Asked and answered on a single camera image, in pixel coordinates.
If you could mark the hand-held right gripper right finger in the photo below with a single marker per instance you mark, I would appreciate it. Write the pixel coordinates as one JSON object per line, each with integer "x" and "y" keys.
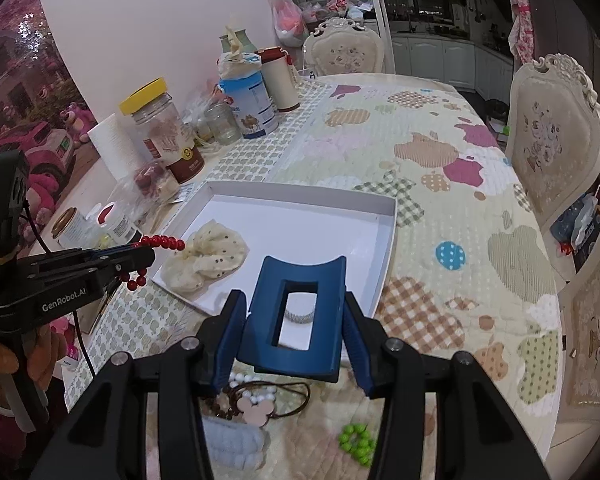
{"x": 357, "y": 350}

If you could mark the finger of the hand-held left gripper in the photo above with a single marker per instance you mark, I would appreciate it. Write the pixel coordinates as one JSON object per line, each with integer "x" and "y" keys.
{"x": 130, "y": 264}
{"x": 120, "y": 252}

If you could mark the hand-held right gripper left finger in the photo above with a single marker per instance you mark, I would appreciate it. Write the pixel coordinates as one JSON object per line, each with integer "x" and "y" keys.
{"x": 232, "y": 340}

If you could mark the blue hair claw clip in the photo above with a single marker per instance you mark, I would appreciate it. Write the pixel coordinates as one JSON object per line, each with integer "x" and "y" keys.
{"x": 265, "y": 310}

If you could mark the white bead tie pink charm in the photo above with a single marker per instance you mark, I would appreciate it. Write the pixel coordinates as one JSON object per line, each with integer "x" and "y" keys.
{"x": 255, "y": 410}

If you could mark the cream dotted scrunchie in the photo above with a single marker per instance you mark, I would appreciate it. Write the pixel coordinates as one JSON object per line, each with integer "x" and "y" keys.
{"x": 205, "y": 257}

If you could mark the light blue scrunchie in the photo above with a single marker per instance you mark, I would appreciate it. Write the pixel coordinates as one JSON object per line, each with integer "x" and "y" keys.
{"x": 235, "y": 442}

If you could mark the white shallow tray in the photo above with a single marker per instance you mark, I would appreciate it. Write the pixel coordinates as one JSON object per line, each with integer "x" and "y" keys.
{"x": 305, "y": 230}

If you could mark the person's left hand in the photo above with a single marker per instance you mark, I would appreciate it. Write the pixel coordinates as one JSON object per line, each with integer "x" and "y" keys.
{"x": 47, "y": 355}

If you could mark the white bottle red cap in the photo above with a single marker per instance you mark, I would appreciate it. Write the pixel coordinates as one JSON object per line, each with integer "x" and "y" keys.
{"x": 120, "y": 225}

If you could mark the small tin can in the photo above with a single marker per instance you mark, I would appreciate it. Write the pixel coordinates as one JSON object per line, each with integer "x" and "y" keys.
{"x": 70, "y": 230}

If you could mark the clear bag of red dates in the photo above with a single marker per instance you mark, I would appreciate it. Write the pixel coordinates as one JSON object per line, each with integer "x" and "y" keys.
{"x": 147, "y": 180}

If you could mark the silver blister pack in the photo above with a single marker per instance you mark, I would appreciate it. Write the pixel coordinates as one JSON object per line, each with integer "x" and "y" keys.
{"x": 184, "y": 193}

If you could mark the white paper towel roll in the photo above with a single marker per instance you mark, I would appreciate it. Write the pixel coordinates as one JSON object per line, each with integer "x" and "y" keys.
{"x": 112, "y": 145}

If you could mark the yellow lid plastic jar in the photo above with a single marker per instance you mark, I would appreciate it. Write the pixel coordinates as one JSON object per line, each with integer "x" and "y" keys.
{"x": 170, "y": 140}

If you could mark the crinkled clear cellophane bag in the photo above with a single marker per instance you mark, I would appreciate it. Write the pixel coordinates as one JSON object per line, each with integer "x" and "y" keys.
{"x": 197, "y": 110}

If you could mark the small clear glass jar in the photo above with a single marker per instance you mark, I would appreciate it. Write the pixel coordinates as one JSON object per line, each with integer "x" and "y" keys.
{"x": 223, "y": 125}

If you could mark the quilted patchwork tablecloth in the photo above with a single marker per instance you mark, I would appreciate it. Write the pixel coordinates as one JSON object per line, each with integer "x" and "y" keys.
{"x": 455, "y": 200}

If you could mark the blue milk powder can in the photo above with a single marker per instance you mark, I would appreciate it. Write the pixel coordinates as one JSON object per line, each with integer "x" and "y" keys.
{"x": 250, "y": 105}

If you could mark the cream canister red lid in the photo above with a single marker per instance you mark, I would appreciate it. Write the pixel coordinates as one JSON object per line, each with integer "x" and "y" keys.
{"x": 280, "y": 82}

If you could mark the cream carved floral chair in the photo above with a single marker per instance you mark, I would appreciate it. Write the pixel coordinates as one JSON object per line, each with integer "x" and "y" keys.
{"x": 597, "y": 340}
{"x": 342, "y": 52}
{"x": 550, "y": 140}

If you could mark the green vase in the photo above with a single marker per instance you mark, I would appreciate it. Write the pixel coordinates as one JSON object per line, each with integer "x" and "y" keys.
{"x": 247, "y": 42}

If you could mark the blue plastic bag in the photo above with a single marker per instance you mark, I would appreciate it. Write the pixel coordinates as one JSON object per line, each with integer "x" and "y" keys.
{"x": 575, "y": 222}

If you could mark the pink plastic bag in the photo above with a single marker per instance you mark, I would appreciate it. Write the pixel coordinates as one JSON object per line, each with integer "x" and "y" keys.
{"x": 290, "y": 17}

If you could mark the white kitchen cabinets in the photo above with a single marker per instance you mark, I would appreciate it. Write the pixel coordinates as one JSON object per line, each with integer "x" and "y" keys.
{"x": 445, "y": 60}

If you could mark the pink hanging apron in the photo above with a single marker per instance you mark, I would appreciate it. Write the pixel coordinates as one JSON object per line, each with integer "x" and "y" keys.
{"x": 522, "y": 20}

